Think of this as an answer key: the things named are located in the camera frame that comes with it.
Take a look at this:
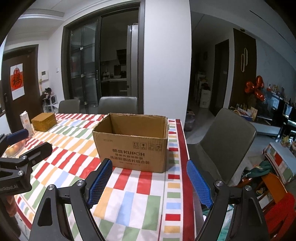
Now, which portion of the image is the grey chair far left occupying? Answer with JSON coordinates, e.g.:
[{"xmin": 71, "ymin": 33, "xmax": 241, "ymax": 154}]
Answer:
[{"xmin": 58, "ymin": 99, "xmax": 80, "ymax": 114}]

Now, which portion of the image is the white orange carton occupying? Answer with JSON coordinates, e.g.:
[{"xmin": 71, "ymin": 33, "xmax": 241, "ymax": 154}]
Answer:
[{"xmin": 20, "ymin": 111, "xmax": 34, "ymax": 137}]

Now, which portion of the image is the colourful checkered tablecloth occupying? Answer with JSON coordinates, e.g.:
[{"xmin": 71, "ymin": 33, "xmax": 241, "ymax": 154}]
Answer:
[{"xmin": 15, "ymin": 114, "xmax": 196, "ymax": 240}]

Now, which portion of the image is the orange fruit basket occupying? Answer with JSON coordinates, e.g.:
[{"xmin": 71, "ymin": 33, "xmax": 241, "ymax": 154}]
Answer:
[{"xmin": 4, "ymin": 139, "xmax": 27, "ymax": 158}]

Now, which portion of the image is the grey chair right side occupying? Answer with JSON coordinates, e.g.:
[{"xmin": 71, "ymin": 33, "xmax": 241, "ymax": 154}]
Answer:
[{"xmin": 187, "ymin": 108, "xmax": 256, "ymax": 185}]

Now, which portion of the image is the red foil balloon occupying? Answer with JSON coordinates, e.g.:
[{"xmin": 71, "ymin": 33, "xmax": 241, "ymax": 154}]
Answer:
[{"xmin": 244, "ymin": 75, "xmax": 265, "ymax": 102}]

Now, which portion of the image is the grey chair behind table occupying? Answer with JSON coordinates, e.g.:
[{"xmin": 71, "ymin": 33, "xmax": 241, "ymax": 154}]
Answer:
[{"xmin": 98, "ymin": 96, "xmax": 138, "ymax": 114}]

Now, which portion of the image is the red fu door poster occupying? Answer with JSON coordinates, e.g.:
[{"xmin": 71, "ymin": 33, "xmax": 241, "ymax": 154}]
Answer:
[{"xmin": 10, "ymin": 63, "xmax": 25, "ymax": 100}]

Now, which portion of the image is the brown cardboard box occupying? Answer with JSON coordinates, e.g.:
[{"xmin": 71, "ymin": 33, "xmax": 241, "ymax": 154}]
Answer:
[{"xmin": 92, "ymin": 113, "xmax": 169, "ymax": 173}]

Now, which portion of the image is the woven yellow box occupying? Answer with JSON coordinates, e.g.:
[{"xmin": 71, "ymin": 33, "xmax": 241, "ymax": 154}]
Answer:
[{"xmin": 32, "ymin": 113, "xmax": 57, "ymax": 132}]

